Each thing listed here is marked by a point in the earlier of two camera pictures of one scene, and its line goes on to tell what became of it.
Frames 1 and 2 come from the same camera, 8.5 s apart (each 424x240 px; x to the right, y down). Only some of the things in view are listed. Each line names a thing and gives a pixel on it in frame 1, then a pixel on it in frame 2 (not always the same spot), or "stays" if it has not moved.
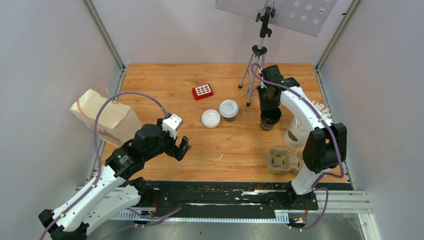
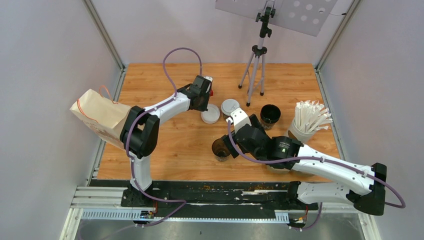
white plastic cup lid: [228, 108] stays
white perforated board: [306, 16] stays
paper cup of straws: [295, 135] stays
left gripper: [179, 152] -> [203, 108]
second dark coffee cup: [269, 117] stays
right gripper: [263, 104] -> [254, 123]
